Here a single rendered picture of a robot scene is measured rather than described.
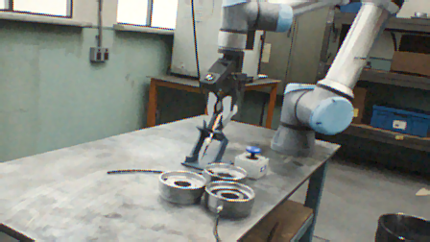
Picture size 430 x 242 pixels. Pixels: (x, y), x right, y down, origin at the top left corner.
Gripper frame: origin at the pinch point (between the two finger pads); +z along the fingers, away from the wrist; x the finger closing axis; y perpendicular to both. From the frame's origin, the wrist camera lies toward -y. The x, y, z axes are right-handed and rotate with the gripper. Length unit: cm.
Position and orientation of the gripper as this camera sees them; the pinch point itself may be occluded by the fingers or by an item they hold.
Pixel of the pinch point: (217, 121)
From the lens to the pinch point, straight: 112.9
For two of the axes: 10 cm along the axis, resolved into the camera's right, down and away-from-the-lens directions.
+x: -8.3, -2.4, 5.1
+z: -1.1, 9.6, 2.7
